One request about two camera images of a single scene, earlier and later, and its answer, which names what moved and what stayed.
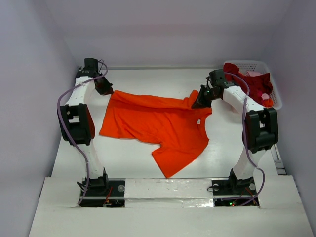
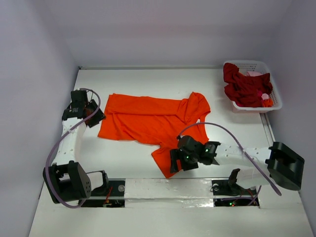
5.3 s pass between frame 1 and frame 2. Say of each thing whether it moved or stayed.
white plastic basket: stayed
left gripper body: moved
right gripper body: moved
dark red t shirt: stayed
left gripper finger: moved
